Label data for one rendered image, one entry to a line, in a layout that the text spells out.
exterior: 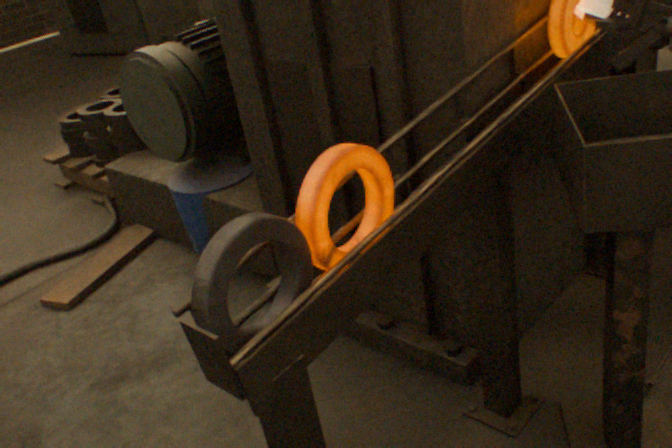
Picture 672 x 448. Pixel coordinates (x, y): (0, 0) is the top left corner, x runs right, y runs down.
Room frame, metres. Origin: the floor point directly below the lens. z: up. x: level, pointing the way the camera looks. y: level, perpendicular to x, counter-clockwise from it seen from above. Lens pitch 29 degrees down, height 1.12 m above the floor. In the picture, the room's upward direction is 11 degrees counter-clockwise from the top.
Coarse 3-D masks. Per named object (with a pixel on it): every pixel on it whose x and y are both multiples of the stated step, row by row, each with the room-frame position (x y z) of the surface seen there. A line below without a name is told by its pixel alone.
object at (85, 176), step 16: (112, 96) 3.01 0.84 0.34; (80, 112) 2.74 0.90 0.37; (96, 112) 2.69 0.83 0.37; (112, 112) 2.53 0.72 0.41; (64, 128) 2.88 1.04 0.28; (80, 128) 2.85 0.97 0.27; (96, 128) 2.68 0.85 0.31; (112, 128) 2.52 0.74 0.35; (128, 128) 2.49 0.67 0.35; (80, 144) 2.85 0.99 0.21; (96, 144) 2.68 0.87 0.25; (112, 144) 2.67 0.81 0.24; (128, 144) 2.50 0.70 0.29; (144, 144) 2.51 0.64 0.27; (48, 160) 2.93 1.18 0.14; (64, 160) 2.93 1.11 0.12; (80, 160) 2.83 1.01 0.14; (96, 160) 2.70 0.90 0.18; (112, 160) 2.67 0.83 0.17; (64, 176) 2.99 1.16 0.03; (80, 176) 2.85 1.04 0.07; (96, 176) 2.64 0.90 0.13; (112, 192) 2.65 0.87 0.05
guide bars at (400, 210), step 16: (576, 48) 1.30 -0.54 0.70; (560, 64) 1.25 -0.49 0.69; (544, 80) 1.20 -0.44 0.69; (528, 96) 1.16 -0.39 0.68; (512, 112) 1.12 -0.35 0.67; (416, 192) 0.93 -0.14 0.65; (400, 208) 0.90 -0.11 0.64; (384, 224) 0.87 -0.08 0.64; (368, 240) 0.84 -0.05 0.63; (352, 256) 0.81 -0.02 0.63; (336, 272) 0.79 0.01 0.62; (320, 288) 0.77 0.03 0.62; (272, 320) 0.72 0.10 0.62; (256, 336) 0.69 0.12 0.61; (240, 352) 0.67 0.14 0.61
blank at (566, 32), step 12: (552, 0) 1.34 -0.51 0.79; (564, 0) 1.32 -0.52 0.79; (576, 0) 1.34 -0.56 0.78; (552, 12) 1.32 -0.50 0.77; (564, 12) 1.31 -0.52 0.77; (552, 24) 1.32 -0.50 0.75; (564, 24) 1.31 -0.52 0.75; (576, 24) 1.39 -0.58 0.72; (588, 24) 1.38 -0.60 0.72; (552, 36) 1.32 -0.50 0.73; (564, 36) 1.31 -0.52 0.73; (576, 36) 1.34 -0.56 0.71; (588, 36) 1.38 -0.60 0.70; (552, 48) 1.33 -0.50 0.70; (564, 48) 1.31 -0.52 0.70
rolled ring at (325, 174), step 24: (312, 168) 0.85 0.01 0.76; (336, 168) 0.84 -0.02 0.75; (360, 168) 0.88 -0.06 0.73; (384, 168) 0.91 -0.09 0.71; (312, 192) 0.81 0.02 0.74; (384, 192) 0.90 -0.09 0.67; (312, 216) 0.80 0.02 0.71; (384, 216) 0.90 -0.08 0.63; (312, 240) 0.79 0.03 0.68; (360, 240) 0.87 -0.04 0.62
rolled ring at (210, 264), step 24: (240, 216) 0.76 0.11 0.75; (264, 216) 0.76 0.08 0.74; (216, 240) 0.72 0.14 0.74; (240, 240) 0.72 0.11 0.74; (264, 240) 0.74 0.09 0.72; (288, 240) 0.77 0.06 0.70; (216, 264) 0.69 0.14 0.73; (288, 264) 0.78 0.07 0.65; (312, 264) 0.79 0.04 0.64; (192, 288) 0.69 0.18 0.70; (216, 288) 0.68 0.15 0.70; (288, 288) 0.78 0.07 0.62; (216, 312) 0.68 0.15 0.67; (240, 336) 0.69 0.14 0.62
